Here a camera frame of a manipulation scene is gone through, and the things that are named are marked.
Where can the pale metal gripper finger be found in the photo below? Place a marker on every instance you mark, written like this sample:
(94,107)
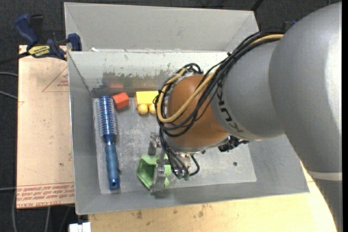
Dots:
(153,144)
(160,180)

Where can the grey metal bin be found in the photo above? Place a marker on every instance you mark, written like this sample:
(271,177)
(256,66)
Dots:
(141,135)

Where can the light green plastic cup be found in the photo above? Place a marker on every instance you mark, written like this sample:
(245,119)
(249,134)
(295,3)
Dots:
(145,171)

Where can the yellow toy block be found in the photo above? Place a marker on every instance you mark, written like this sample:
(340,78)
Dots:
(145,100)

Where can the blue round hairbrush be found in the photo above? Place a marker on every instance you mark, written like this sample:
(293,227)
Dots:
(108,127)

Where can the red toy block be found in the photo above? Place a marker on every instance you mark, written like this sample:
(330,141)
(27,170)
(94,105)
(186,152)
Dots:
(121,100)

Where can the brown cardboard board red print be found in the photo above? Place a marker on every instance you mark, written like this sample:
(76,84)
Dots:
(43,122)

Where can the black cylinder on white bracket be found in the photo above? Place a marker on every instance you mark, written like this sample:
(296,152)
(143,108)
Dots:
(227,146)

